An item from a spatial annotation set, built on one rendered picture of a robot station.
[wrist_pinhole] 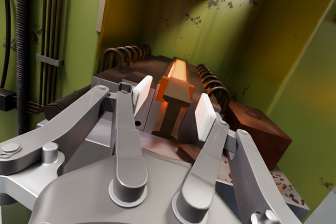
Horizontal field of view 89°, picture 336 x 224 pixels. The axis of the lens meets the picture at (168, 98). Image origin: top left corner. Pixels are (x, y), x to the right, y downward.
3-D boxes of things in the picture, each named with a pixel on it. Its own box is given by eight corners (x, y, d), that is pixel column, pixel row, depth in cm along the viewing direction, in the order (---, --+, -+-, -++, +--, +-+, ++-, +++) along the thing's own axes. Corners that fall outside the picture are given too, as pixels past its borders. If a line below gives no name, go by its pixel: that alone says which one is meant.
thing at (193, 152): (176, 152, 25) (179, 145, 25) (189, 147, 28) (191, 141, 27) (199, 173, 23) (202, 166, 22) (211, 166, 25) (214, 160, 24)
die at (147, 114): (203, 150, 28) (223, 104, 25) (86, 113, 28) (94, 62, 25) (192, 85, 68) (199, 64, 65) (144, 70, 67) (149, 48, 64)
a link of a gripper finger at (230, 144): (217, 132, 15) (250, 143, 15) (209, 109, 19) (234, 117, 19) (210, 146, 15) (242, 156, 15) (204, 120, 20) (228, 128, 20)
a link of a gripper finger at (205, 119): (209, 114, 16) (217, 116, 16) (202, 92, 22) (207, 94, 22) (198, 140, 17) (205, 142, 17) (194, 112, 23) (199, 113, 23)
